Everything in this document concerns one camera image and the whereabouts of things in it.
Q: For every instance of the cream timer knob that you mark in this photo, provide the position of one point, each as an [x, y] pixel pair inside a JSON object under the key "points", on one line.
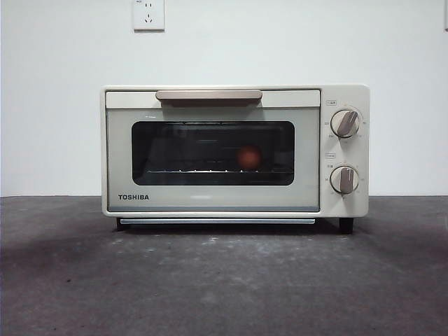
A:
{"points": [[344, 179]]}

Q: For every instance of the cream temperature knob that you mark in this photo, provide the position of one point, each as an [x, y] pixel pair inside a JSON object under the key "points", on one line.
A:
{"points": [[345, 123]]}

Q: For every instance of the silver crumb tray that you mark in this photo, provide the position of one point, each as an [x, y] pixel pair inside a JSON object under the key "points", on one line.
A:
{"points": [[217, 221]]}

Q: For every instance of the cream Toshiba toaster oven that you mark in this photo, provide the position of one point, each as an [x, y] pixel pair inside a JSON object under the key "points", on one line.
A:
{"points": [[343, 94]]}

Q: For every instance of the brown egg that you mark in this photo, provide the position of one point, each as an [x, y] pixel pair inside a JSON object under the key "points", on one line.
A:
{"points": [[249, 156]]}

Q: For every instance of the white wall socket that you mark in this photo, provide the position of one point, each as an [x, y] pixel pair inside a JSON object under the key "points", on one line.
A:
{"points": [[148, 15]]}

